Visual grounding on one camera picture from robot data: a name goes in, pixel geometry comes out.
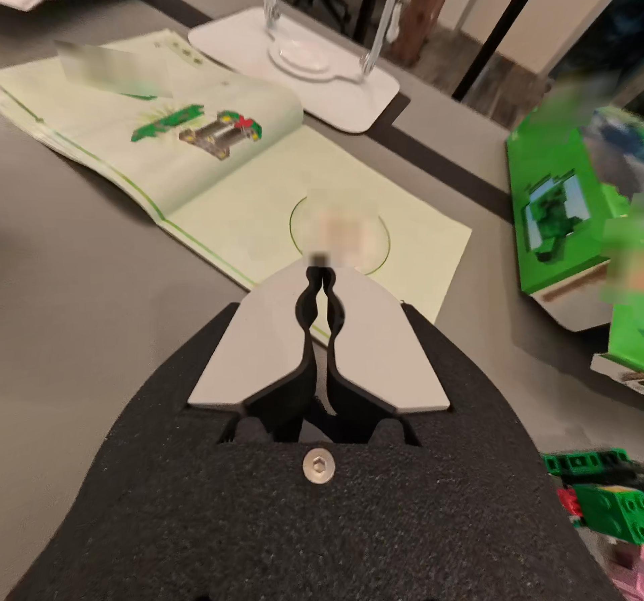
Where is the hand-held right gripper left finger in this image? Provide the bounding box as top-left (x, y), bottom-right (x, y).
top-left (186, 264), bottom-right (323, 426)

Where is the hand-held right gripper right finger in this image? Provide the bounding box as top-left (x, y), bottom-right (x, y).
top-left (322, 266), bottom-right (452, 426)

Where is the green brick model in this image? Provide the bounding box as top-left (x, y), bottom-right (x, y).
top-left (540, 447), bottom-right (644, 547)

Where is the grey desk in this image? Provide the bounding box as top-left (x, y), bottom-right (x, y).
top-left (0, 0), bottom-right (644, 601)

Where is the white desk lamp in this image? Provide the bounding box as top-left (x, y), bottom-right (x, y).
top-left (187, 0), bottom-right (419, 135)

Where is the pale green instruction booklet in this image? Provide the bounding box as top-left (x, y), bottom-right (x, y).
top-left (0, 28), bottom-right (474, 326)

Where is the green toy box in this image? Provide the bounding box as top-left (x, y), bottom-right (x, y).
top-left (504, 103), bottom-right (637, 334)
top-left (590, 209), bottom-right (644, 396)

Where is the pink brick figure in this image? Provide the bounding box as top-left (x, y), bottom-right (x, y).
top-left (606, 543), bottom-right (644, 601)

